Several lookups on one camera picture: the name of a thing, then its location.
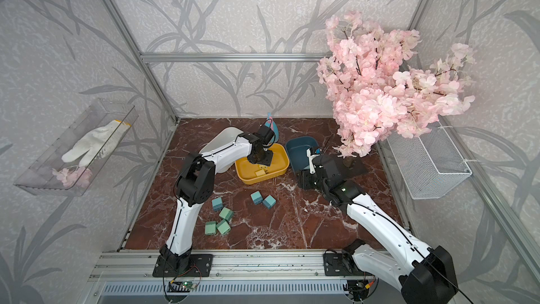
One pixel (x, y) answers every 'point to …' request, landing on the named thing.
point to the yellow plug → (261, 172)
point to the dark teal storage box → (297, 147)
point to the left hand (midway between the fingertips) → (266, 160)
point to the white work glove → (97, 143)
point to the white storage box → (222, 138)
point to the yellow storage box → (249, 173)
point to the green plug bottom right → (223, 226)
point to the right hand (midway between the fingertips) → (301, 171)
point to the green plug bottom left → (210, 228)
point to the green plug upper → (226, 214)
